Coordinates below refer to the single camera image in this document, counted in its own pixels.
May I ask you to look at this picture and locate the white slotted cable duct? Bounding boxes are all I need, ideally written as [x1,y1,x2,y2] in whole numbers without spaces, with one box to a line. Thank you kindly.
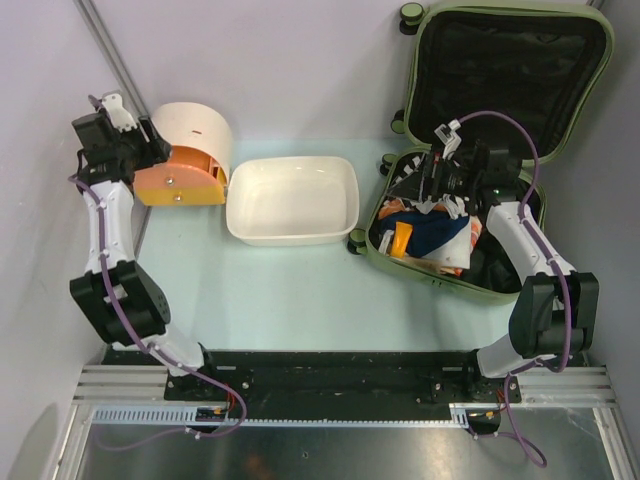
[92,402,474,429]

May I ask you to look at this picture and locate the aluminium frame rail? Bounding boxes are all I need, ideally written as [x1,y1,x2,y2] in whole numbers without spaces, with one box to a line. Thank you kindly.
[73,365,617,408]

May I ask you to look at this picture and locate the green hard-shell suitcase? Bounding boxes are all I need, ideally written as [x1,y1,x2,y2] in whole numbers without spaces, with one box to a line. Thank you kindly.
[345,0,616,307]

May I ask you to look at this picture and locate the navy blue garment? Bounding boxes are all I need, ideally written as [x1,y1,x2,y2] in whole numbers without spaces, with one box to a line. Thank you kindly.
[380,211,469,258]

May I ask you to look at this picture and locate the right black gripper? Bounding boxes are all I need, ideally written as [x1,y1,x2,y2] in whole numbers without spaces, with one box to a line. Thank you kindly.
[386,152,480,204]

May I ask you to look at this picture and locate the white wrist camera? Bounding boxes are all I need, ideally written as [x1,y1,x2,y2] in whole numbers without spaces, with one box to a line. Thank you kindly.
[100,92,137,133]
[434,119,461,160]

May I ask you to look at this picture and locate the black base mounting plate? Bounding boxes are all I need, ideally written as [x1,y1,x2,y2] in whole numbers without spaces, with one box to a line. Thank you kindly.
[102,349,522,420]

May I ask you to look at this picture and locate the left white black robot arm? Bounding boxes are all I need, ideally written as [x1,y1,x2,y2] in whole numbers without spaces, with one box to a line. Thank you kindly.
[69,109,221,400]

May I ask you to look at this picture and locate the orange tube bottle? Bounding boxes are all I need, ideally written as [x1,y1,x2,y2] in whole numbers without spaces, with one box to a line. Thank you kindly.
[390,222,413,258]

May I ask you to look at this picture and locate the cream drawer box orange fronts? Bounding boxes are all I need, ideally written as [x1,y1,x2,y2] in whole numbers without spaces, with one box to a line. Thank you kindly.
[134,102,233,206]

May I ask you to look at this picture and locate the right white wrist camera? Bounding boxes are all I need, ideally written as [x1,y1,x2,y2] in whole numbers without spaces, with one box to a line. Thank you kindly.
[434,119,461,160]

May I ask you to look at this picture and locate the black white striped garment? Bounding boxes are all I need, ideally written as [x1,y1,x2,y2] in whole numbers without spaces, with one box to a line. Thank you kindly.
[387,152,471,219]

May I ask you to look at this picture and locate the white orange patterned cloth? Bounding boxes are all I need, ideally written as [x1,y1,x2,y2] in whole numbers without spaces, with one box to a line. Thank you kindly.
[377,199,484,277]

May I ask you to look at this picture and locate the white rectangular plastic basin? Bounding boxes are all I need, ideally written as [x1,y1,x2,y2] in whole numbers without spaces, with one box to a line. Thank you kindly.
[226,156,360,247]

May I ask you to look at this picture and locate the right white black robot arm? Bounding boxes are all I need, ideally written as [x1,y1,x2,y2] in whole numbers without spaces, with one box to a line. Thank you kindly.
[387,143,599,401]

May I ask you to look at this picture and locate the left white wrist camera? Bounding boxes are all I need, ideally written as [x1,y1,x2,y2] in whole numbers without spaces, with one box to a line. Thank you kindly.
[100,92,137,133]

